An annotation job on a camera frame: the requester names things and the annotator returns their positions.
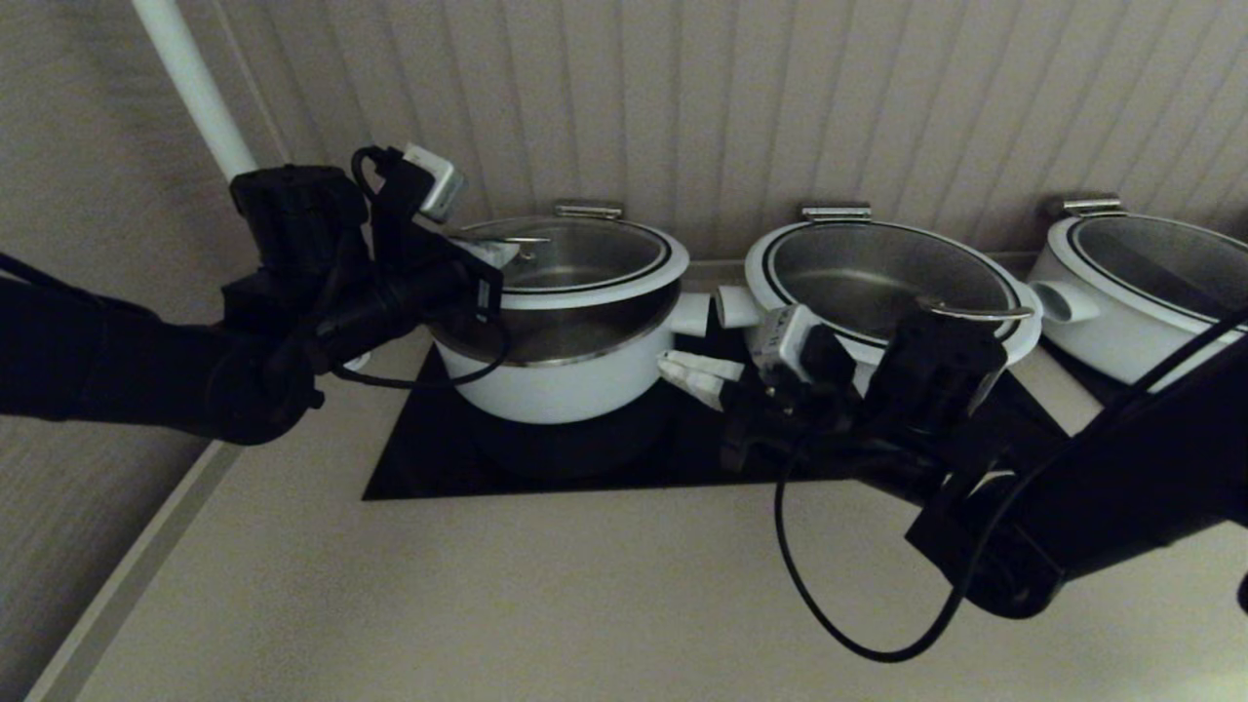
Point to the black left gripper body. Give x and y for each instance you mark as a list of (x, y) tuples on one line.
[(429, 278)]

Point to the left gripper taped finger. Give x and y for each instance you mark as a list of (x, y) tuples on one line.
[(487, 253)]

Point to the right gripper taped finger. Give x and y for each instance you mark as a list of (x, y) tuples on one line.
[(702, 367), (707, 392)]

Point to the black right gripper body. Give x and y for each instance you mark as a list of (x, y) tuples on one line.
[(790, 409)]

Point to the glass lid with white rim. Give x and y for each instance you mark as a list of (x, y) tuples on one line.
[(585, 253), (1160, 258), (858, 283)]

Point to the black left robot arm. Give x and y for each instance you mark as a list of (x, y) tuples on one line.
[(97, 361)]

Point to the white round pot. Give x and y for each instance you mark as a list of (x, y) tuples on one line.
[(1121, 341), (733, 308), (565, 390)]

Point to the wide black glass cooktop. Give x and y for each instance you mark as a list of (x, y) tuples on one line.
[(585, 468)]

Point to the white metal pole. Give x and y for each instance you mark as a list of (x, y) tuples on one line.
[(195, 88)]

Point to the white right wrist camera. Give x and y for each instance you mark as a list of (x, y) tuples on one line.
[(780, 336)]

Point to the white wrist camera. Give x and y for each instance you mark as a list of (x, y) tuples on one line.
[(780, 336), (434, 180)]

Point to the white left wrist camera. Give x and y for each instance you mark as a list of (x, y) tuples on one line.
[(434, 180)]

